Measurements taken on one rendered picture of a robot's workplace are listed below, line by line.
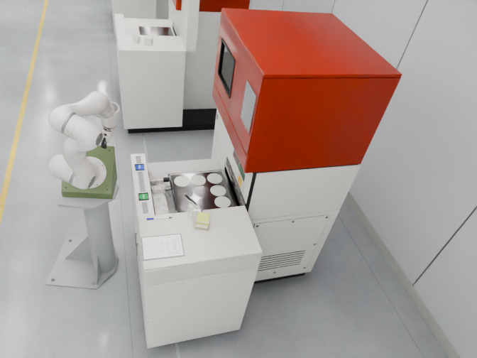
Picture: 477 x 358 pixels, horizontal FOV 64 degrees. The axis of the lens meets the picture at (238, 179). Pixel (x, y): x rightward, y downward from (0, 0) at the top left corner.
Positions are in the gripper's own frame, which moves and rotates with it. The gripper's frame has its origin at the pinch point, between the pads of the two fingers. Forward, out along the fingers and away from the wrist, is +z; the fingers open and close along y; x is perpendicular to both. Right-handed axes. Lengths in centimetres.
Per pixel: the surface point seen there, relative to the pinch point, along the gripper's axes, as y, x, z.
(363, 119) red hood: 21, -126, -74
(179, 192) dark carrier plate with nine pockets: -12, -51, 8
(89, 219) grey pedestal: -30, -4, 48
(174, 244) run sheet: -54, -55, -10
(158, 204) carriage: -23.2, -41.3, 10.3
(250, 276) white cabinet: -53, -103, 0
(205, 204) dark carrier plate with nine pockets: -17, -68, 3
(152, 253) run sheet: -62, -46, -10
